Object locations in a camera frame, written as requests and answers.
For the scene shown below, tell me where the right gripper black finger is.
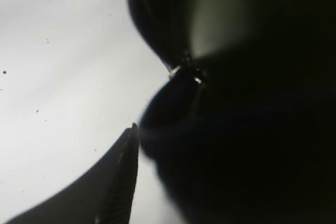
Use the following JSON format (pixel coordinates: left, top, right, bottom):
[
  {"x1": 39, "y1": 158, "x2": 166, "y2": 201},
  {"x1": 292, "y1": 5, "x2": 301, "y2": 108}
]
[{"x1": 8, "y1": 124, "x2": 139, "y2": 224}]

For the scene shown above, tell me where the navy blue lunch bag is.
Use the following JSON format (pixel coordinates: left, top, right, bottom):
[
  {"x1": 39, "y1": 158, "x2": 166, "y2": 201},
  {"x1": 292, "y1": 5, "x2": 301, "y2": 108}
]
[{"x1": 127, "y1": 0, "x2": 335, "y2": 223}]

